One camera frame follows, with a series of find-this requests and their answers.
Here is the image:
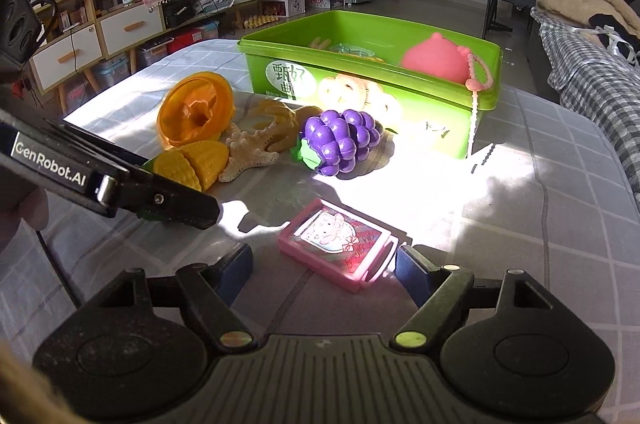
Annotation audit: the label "grey checked tablecloth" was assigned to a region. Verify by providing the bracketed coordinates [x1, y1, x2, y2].
[0, 38, 640, 424]

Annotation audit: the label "dark grey sofa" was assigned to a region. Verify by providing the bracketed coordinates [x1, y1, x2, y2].
[527, 0, 640, 200]

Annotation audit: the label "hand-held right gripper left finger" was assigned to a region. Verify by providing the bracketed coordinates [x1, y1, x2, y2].
[90, 243, 256, 352]

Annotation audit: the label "orange round plastic toy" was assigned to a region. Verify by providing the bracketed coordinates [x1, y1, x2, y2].
[156, 72, 236, 150]

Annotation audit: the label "pink bead bracelet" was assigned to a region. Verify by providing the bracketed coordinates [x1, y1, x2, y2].
[464, 53, 496, 162]

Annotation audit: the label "beige starfish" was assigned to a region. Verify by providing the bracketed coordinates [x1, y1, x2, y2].
[218, 127, 282, 183]

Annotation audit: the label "person's left hand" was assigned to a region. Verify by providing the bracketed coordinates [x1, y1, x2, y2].
[0, 189, 50, 250]

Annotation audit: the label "purple toy grapes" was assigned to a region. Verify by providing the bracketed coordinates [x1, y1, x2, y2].
[291, 109, 385, 177]

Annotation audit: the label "green plastic box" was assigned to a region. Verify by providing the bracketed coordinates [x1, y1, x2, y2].
[237, 8, 502, 161]

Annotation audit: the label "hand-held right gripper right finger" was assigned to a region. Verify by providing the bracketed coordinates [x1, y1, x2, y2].
[391, 245, 553, 352]

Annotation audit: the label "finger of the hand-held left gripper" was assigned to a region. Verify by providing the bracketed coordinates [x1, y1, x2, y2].
[112, 159, 222, 231]

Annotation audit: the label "yellow toy corn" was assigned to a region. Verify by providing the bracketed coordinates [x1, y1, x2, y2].
[136, 140, 232, 223]

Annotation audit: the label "white wooden cabinet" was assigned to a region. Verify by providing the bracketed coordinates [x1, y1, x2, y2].
[15, 0, 315, 100]

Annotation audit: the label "black white cloth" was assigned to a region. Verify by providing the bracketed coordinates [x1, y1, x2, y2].
[587, 11, 640, 67]

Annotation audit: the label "pink toy peach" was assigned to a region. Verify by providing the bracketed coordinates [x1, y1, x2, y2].
[401, 31, 473, 84]

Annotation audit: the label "pink card box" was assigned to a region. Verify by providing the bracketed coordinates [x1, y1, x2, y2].
[278, 198, 398, 295]

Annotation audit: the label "white printed carton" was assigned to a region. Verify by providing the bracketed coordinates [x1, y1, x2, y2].
[272, 0, 306, 17]

